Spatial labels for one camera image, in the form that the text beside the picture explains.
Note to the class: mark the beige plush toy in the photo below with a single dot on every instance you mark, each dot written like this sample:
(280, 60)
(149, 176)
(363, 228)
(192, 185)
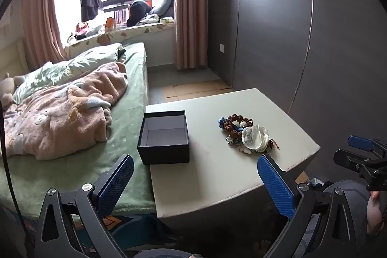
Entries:
(7, 88)

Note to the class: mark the grey cushion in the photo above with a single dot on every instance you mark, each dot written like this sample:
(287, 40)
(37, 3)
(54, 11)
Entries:
(164, 4)

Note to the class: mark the person's grey pants leg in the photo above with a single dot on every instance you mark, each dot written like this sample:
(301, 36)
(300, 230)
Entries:
(347, 194)

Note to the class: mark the pink curtain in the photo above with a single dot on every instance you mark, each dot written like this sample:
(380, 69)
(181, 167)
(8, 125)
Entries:
(191, 4)
(40, 13)

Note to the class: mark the pink fleece blanket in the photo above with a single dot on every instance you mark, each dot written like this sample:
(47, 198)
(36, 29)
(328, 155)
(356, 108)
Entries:
(60, 122)

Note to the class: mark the person's right hand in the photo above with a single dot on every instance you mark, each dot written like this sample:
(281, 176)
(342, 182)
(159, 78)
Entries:
(375, 212)

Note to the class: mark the white wall socket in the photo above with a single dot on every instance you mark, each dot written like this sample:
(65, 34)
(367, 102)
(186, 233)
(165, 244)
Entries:
(222, 48)

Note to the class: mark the pile of colourful clothes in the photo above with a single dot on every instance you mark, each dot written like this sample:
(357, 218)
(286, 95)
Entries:
(86, 31)

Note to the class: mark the flattened cardboard sheet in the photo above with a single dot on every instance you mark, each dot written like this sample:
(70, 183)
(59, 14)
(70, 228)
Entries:
(196, 88)

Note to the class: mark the grey wardrobe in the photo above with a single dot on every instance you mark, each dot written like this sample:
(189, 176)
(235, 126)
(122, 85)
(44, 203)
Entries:
(272, 34)

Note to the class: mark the pale green floral quilt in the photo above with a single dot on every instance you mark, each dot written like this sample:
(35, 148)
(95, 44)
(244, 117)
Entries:
(75, 67)

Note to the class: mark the patterned window seat cushion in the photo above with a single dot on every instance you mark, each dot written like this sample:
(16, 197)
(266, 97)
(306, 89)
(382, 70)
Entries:
(121, 37)

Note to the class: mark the black jewelry box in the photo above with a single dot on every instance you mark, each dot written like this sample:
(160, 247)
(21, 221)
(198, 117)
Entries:
(163, 140)

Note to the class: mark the cream padded headboard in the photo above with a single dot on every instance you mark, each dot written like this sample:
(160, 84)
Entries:
(13, 58)

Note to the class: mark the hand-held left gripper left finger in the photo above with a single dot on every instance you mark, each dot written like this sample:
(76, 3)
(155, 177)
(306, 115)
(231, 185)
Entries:
(116, 185)

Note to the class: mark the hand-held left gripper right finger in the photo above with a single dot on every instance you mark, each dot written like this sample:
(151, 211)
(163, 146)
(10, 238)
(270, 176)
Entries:
(275, 182)

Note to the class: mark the black bag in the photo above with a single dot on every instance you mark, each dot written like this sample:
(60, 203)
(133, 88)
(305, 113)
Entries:
(137, 13)

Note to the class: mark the bed with green sheet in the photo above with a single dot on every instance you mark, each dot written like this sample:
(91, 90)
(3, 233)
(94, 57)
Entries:
(133, 113)

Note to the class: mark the orange box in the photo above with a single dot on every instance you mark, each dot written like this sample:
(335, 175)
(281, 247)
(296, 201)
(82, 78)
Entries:
(109, 24)

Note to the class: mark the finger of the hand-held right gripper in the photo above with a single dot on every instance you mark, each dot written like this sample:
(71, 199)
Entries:
(361, 143)
(347, 156)

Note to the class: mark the white square table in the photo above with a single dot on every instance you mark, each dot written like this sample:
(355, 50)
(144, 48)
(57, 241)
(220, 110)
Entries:
(211, 185)

